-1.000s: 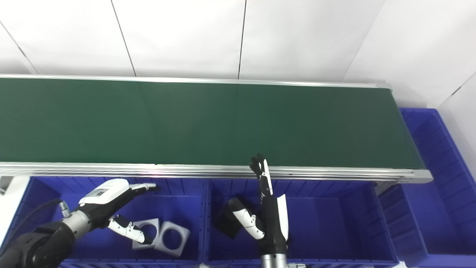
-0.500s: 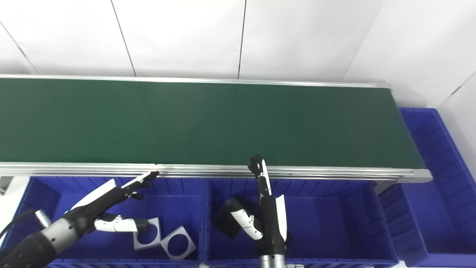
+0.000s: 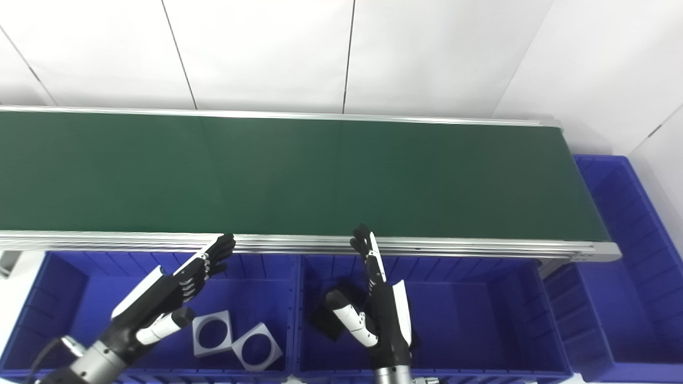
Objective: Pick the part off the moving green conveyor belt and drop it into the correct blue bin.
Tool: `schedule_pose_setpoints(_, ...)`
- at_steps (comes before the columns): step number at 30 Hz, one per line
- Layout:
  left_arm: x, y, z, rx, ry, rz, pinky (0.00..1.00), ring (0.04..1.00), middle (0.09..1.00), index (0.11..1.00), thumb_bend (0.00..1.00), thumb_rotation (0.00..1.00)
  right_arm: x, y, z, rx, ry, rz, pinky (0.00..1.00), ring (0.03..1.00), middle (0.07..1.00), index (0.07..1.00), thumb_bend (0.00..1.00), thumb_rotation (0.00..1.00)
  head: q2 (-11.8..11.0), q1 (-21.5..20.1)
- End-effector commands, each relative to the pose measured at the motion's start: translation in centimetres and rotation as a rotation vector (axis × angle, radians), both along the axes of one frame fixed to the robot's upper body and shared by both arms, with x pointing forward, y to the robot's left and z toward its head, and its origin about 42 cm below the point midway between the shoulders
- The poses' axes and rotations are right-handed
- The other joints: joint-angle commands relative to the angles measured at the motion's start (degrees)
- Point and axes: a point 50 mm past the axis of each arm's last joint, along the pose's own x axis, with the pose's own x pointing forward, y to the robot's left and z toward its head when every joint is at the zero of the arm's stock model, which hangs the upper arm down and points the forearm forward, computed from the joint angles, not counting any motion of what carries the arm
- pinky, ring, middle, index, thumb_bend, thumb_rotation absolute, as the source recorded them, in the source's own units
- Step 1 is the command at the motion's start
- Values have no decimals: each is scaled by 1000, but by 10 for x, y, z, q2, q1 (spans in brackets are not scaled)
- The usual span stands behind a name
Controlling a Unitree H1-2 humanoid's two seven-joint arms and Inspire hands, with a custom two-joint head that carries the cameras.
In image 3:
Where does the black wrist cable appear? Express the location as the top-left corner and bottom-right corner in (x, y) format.
(23, 337), (68, 384)

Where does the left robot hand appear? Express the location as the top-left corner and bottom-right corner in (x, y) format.
(100, 233), (237, 364)

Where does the white square ring part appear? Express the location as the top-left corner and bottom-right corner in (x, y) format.
(232, 321), (284, 372)
(192, 310), (234, 357)

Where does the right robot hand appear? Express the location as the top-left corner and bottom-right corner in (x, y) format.
(325, 223), (415, 370)

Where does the blue plastic bin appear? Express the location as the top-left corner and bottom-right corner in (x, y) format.
(0, 251), (300, 383)
(538, 154), (683, 383)
(292, 254), (575, 383)

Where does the aluminium conveyor leg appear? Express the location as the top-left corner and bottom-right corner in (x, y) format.
(0, 250), (23, 279)

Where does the green conveyor belt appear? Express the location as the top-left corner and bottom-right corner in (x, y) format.
(0, 110), (612, 242)
(0, 105), (623, 263)

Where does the black block part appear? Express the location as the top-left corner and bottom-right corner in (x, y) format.
(311, 287), (370, 342)

